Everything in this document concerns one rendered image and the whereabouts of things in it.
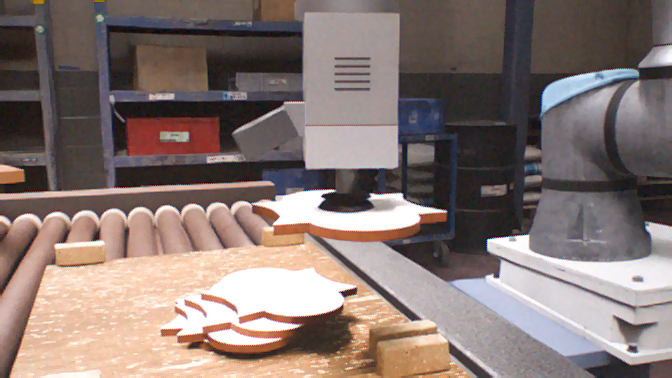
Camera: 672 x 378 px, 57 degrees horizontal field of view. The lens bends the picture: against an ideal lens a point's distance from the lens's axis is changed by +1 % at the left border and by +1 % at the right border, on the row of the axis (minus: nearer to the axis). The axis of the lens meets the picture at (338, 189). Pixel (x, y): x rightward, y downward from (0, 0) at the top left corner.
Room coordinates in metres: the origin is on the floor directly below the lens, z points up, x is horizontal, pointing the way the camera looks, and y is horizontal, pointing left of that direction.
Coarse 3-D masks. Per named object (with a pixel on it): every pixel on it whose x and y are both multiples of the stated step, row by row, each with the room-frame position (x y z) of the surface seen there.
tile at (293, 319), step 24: (240, 288) 0.57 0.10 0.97; (264, 288) 0.57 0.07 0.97; (288, 288) 0.57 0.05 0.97; (312, 288) 0.57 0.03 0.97; (336, 288) 0.57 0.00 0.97; (240, 312) 0.51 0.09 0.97; (264, 312) 0.52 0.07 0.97; (288, 312) 0.51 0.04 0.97; (312, 312) 0.51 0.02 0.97; (336, 312) 0.52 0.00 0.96
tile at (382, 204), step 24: (312, 192) 0.52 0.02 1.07; (288, 216) 0.43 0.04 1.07; (312, 216) 0.43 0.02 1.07; (336, 216) 0.43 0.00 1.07; (360, 216) 0.43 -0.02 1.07; (384, 216) 0.43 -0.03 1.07; (408, 216) 0.43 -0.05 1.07; (432, 216) 0.44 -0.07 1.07; (360, 240) 0.39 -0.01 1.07; (384, 240) 0.39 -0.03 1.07
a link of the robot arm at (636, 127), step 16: (656, 0) 0.71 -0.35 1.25; (656, 16) 0.71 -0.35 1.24; (656, 32) 0.71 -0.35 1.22; (656, 48) 0.71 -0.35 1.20; (640, 64) 0.72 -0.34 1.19; (656, 64) 0.69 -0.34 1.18; (640, 80) 0.72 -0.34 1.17; (656, 80) 0.69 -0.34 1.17; (624, 96) 0.73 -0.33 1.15; (640, 96) 0.72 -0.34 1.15; (656, 96) 0.69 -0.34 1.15; (624, 112) 0.72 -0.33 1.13; (640, 112) 0.71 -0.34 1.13; (656, 112) 0.69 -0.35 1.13; (624, 128) 0.72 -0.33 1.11; (640, 128) 0.70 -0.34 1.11; (656, 128) 0.69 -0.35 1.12; (624, 144) 0.72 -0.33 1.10; (640, 144) 0.70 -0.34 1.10; (656, 144) 0.69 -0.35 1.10; (624, 160) 0.73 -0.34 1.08; (640, 160) 0.71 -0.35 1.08; (656, 160) 0.69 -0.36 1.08; (656, 176) 0.73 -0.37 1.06
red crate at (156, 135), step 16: (128, 128) 4.37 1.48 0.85; (144, 128) 4.40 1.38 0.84; (160, 128) 4.43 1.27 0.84; (176, 128) 4.47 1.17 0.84; (192, 128) 4.51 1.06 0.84; (208, 128) 4.54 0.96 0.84; (128, 144) 4.37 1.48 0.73; (144, 144) 4.40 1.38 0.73; (160, 144) 4.43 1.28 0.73; (176, 144) 4.47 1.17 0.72; (192, 144) 4.50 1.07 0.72; (208, 144) 4.54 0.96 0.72
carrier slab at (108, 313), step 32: (160, 256) 0.80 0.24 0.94; (192, 256) 0.80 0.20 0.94; (224, 256) 0.80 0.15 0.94; (256, 256) 0.80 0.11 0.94; (288, 256) 0.80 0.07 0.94; (320, 256) 0.80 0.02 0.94; (64, 288) 0.67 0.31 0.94; (96, 288) 0.67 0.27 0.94; (128, 288) 0.67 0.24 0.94; (160, 288) 0.67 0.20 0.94; (192, 288) 0.67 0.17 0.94; (32, 320) 0.58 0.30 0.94; (64, 320) 0.58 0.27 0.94; (96, 320) 0.58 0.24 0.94; (128, 320) 0.58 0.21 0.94; (160, 320) 0.58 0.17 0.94; (352, 320) 0.58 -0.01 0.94; (384, 320) 0.58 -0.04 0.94; (32, 352) 0.51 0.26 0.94; (64, 352) 0.51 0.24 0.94; (96, 352) 0.51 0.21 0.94; (128, 352) 0.51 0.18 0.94; (160, 352) 0.50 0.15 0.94; (192, 352) 0.50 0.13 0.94; (224, 352) 0.50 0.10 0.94; (256, 352) 0.50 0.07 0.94; (288, 352) 0.50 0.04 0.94; (320, 352) 0.50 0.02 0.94; (352, 352) 0.50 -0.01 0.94
